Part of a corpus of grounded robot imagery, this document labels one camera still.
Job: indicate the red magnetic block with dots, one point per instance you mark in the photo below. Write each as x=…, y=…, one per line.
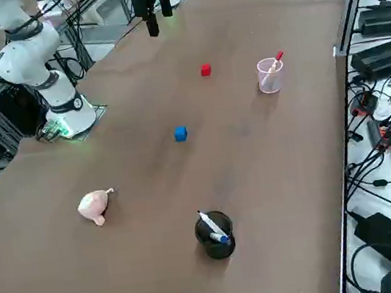
x=206, y=70

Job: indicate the blue magnetic block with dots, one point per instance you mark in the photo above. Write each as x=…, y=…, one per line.
x=181, y=134

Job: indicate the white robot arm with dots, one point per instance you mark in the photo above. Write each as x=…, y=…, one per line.
x=26, y=57

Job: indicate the white marker with red cap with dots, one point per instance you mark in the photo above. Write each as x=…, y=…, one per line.
x=279, y=55

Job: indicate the clear pink plastic cup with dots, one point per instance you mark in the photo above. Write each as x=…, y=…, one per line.
x=269, y=83

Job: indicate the black equipment rack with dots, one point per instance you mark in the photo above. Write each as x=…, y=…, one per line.
x=12, y=110

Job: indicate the pink plush toy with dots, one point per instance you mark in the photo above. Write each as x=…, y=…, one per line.
x=92, y=204

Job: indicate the white marker with blue cap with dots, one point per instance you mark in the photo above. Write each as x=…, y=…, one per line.
x=212, y=226

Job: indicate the orange and black device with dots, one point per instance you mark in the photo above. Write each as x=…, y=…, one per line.
x=385, y=134
x=365, y=102

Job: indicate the black pen cup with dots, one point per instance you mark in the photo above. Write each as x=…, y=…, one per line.
x=217, y=247

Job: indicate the grey metal base plate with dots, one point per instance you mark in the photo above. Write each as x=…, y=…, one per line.
x=100, y=110

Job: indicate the aluminium frame post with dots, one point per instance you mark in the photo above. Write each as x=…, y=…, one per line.
x=353, y=0

